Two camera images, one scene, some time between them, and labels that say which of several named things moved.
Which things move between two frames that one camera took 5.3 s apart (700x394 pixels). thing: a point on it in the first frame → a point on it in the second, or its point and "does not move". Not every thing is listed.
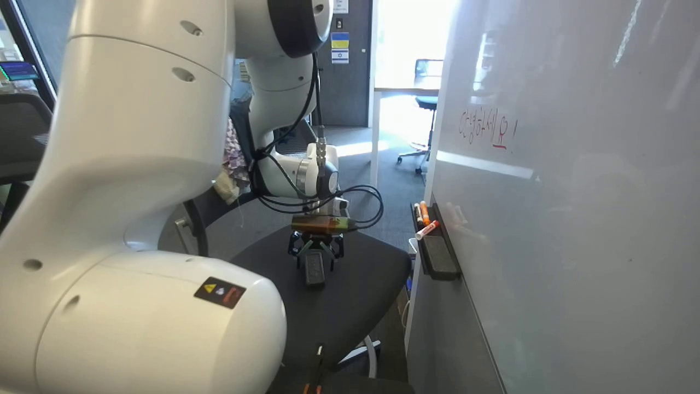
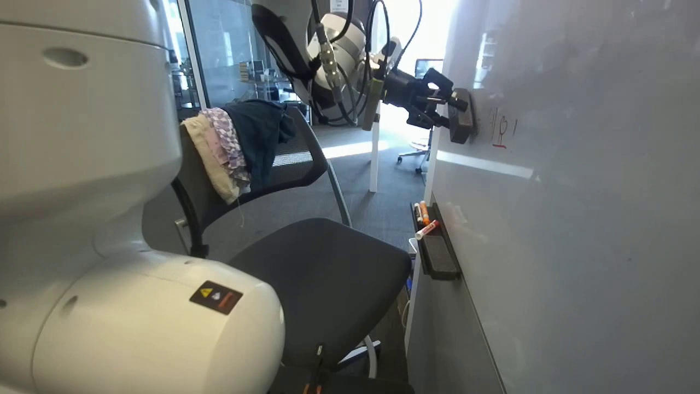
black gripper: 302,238 → 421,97
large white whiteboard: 567,179 does not move
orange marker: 426,216 does not move
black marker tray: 435,249 does not move
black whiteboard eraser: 316,267 → 457,100
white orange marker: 427,228 does not move
